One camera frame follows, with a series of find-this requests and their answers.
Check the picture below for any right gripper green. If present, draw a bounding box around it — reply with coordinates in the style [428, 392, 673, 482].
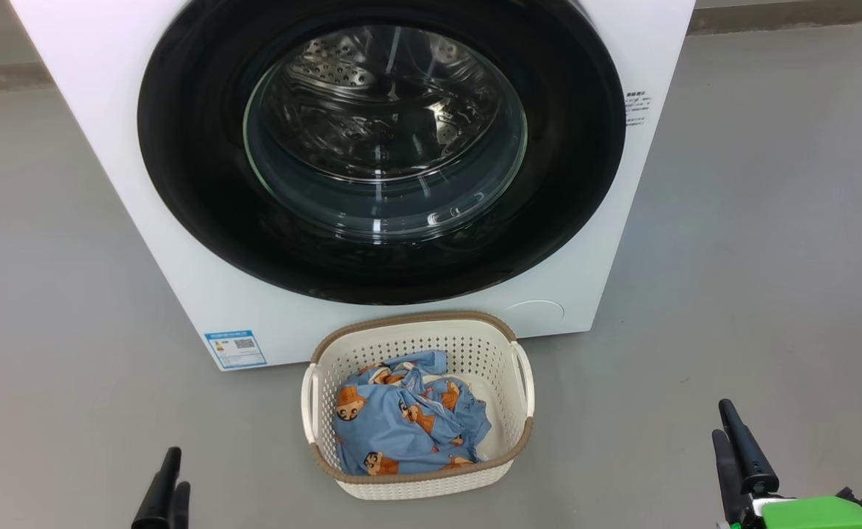
[712, 399, 862, 529]

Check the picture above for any black round glass washer door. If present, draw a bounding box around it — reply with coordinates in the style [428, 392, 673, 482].
[137, 0, 627, 306]

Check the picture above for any white front-load washing machine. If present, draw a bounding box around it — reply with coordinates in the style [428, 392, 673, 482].
[8, 0, 696, 372]

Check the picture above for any stainless steel washing machine drum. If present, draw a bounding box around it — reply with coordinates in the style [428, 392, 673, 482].
[254, 29, 520, 184]

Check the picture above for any blue energy label sticker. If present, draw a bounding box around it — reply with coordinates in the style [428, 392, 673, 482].
[204, 330, 267, 370]

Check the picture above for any round white filter cover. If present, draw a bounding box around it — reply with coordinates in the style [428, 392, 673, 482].
[504, 300, 565, 339]

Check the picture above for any cream perforated laundry basket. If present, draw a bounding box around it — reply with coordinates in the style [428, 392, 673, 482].
[301, 311, 536, 501]

